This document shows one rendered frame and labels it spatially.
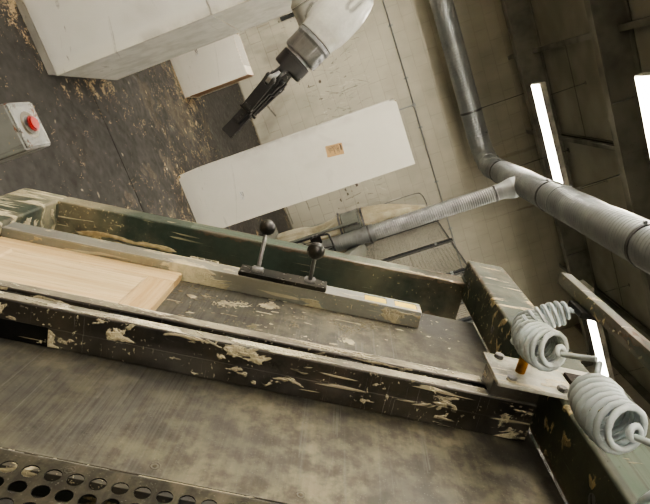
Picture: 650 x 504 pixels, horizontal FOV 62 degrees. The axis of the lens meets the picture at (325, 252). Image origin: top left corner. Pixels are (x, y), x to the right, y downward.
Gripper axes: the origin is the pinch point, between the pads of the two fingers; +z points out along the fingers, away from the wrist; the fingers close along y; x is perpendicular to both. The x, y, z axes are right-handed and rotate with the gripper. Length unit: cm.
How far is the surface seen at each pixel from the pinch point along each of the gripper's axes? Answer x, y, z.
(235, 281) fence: -26.4, -9.6, 24.3
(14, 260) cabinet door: 8, -23, 50
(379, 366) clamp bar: -55, -41, 8
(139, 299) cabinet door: -17.0, -27.8, 35.0
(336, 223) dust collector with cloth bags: -29, 576, 48
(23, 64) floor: 158, 177, 78
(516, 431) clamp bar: -77, -42, -1
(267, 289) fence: -32.7, -9.0, 20.6
